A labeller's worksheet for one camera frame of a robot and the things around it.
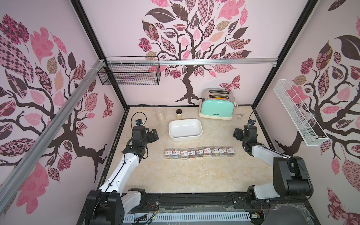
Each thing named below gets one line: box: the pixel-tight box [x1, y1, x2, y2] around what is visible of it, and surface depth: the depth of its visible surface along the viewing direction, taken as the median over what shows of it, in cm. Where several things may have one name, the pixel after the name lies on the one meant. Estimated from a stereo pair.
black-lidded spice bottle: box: [176, 108, 183, 120], surface depth 106 cm
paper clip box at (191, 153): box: [187, 148, 196, 159], surface depth 92 cm
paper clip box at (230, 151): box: [226, 146, 235, 157], surface depth 92 cm
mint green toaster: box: [198, 88, 235, 120], surface depth 106 cm
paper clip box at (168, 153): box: [164, 148, 173, 159], surface depth 92 cm
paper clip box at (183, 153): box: [180, 148, 188, 160], surface depth 92 cm
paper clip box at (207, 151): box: [202, 145, 212, 157], surface depth 92 cm
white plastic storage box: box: [168, 118, 203, 142], surface depth 106 cm
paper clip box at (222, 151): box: [217, 145, 228, 157], surface depth 92 cm
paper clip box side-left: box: [195, 147, 204, 158], surface depth 92 cm
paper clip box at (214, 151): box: [210, 146, 220, 158], surface depth 92 cm
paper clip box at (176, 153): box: [171, 148, 181, 159], surface depth 92 cm
